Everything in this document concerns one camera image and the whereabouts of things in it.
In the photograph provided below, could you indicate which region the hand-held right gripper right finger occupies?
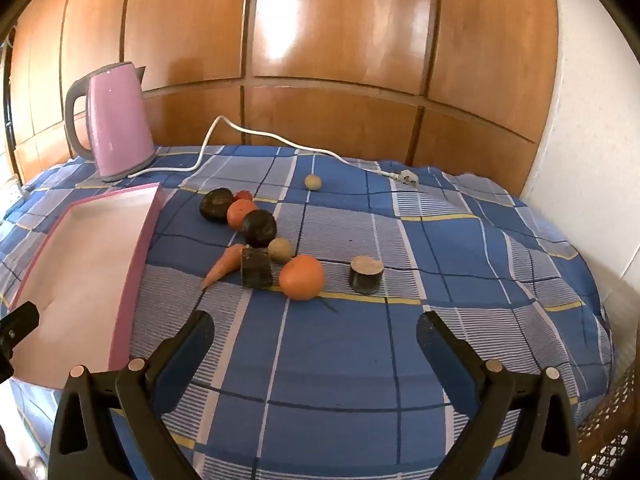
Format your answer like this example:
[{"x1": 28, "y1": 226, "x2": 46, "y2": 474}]
[{"x1": 416, "y1": 310, "x2": 583, "y2": 480}]

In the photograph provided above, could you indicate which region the pink electric kettle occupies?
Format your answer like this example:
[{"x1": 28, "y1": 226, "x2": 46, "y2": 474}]
[{"x1": 65, "y1": 61, "x2": 157, "y2": 183}]

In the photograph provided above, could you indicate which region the orange carrot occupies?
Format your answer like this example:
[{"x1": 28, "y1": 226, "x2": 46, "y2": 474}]
[{"x1": 201, "y1": 243, "x2": 247, "y2": 289}]

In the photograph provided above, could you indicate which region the pink shallow cardboard box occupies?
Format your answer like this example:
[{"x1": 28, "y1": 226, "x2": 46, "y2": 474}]
[{"x1": 9, "y1": 182, "x2": 166, "y2": 391}]

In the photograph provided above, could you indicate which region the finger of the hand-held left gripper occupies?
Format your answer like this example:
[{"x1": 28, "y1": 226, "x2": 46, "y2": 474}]
[{"x1": 0, "y1": 301, "x2": 40, "y2": 385}]

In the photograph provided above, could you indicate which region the dark cut fruit beige face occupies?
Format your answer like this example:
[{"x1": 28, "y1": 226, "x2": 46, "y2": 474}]
[{"x1": 349, "y1": 255, "x2": 385, "y2": 295}]

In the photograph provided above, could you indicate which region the wooden wardrobe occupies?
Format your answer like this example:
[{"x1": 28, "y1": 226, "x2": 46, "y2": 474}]
[{"x1": 7, "y1": 0, "x2": 560, "y2": 196}]

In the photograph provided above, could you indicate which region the large orange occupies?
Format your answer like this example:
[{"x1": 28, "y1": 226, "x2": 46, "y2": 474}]
[{"x1": 278, "y1": 254, "x2": 326, "y2": 302}]

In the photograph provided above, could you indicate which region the dark cut fruit piece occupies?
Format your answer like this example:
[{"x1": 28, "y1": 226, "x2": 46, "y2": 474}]
[{"x1": 199, "y1": 187, "x2": 235, "y2": 222}]

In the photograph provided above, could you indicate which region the small orange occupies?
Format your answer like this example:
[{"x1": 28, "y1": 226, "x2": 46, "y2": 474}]
[{"x1": 226, "y1": 199, "x2": 259, "y2": 231}]

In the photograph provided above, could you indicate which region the blue plaid blanket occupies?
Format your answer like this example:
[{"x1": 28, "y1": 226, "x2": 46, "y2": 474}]
[{"x1": 0, "y1": 145, "x2": 615, "y2": 480}]

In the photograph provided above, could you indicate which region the dark round fruit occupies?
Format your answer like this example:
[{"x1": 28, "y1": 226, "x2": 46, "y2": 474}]
[{"x1": 242, "y1": 209, "x2": 278, "y2": 248}]

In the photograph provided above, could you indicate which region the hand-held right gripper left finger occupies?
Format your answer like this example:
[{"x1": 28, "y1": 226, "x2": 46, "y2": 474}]
[{"x1": 47, "y1": 310, "x2": 216, "y2": 480}]

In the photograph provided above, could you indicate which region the perforated wicker basket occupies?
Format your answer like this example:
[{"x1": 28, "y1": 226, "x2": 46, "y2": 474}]
[{"x1": 575, "y1": 360, "x2": 633, "y2": 480}]

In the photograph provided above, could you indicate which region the white kettle power cord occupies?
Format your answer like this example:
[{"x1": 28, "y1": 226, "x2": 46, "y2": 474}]
[{"x1": 125, "y1": 115, "x2": 422, "y2": 189}]

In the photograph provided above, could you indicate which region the dark brown fruit chunk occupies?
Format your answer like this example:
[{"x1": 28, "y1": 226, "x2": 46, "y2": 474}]
[{"x1": 240, "y1": 246, "x2": 274, "y2": 290}]

